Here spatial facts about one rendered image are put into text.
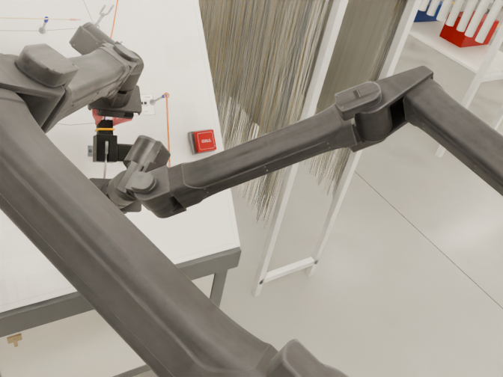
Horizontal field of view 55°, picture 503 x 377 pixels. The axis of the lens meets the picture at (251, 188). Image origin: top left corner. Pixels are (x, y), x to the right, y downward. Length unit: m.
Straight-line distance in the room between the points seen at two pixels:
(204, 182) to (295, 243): 1.81
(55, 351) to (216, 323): 1.04
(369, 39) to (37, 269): 1.36
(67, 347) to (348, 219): 1.88
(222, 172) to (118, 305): 0.48
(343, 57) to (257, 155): 1.26
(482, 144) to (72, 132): 0.81
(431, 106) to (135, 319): 0.57
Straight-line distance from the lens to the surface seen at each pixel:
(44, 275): 1.13
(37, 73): 0.47
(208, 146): 1.18
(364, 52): 1.92
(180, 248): 1.19
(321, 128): 0.78
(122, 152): 1.14
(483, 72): 3.51
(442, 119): 0.76
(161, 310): 0.33
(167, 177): 0.82
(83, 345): 1.38
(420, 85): 0.79
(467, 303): 2.74
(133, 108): 0.99
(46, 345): 1.33
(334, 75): 2.05
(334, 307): 2.37
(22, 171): 0.37
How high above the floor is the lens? 1.77
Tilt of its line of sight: 38 degrees down
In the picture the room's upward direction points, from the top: 13 degrees clockwise
